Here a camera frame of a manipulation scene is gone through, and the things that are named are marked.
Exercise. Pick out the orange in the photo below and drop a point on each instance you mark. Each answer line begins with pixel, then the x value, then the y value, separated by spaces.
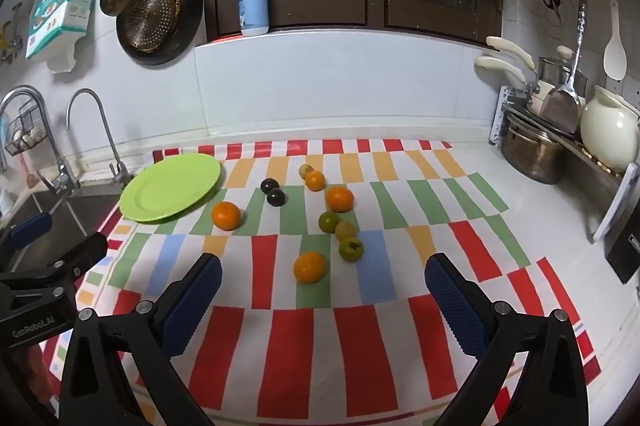
pixel 309 267
pixel 340 199
pixel 315 181
pixel 226 216

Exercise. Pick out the striped tablecloth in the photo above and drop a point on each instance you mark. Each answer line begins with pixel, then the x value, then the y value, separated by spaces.
pixel 280 356

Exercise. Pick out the large chrome faucet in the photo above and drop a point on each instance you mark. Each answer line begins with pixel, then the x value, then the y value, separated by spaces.
pixel 30 105

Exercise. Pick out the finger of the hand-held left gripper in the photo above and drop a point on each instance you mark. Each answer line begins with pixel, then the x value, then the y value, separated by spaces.
pixel 75 256
pixel 32 230

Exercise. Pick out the dark grape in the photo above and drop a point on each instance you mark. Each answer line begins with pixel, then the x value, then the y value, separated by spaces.
pixel 276 198

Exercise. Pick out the yellowish green plum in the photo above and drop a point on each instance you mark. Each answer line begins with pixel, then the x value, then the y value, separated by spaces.
pixel 346 230

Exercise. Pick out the dark plum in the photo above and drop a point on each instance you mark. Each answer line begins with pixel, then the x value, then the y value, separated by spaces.
pixel 269 184

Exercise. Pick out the black scissors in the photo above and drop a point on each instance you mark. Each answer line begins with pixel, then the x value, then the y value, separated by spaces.
pixel 551 0

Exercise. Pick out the yellow-brown round fruit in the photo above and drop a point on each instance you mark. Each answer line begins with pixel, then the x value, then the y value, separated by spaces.
pixel 304 169

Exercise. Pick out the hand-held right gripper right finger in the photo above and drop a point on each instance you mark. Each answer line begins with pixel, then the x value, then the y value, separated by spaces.
pixel 455 306

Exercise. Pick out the white ceramic jug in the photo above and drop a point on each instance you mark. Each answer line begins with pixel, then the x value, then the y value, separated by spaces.
pixel 607 130

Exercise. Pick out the slim gooseneck faucet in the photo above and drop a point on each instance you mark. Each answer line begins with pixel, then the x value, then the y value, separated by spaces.
pixel 102 125

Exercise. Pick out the green fruit with calyx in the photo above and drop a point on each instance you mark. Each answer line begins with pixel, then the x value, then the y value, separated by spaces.
pixel 351 250

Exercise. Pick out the metal spatula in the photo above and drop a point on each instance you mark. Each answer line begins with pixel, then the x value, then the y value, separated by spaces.
pixel 562 105

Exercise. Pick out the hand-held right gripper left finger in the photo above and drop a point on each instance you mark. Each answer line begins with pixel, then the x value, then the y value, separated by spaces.
pixel 195 301

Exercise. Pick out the black box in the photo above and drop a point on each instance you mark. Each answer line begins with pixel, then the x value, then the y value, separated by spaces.
pixel 625 256

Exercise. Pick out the green plate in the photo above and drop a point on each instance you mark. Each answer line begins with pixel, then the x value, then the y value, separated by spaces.
pixel 170 186

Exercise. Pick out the white rice paddle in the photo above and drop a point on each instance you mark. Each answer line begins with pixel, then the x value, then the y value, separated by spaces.
pixel 615 55

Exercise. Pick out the steel pot with lid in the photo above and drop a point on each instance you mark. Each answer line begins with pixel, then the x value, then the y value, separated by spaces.
pixel 550 73

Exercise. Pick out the steel sink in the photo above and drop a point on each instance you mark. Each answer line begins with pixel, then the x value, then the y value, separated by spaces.
pixel 65 211

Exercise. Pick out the metal dish rack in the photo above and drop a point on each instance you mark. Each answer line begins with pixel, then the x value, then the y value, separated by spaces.
pixel 502 115

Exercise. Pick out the teal and white box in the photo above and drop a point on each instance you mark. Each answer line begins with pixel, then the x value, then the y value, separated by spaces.
pixel 60 5

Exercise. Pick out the brass colander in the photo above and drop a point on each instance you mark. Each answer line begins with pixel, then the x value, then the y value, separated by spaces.
pixel 150 18

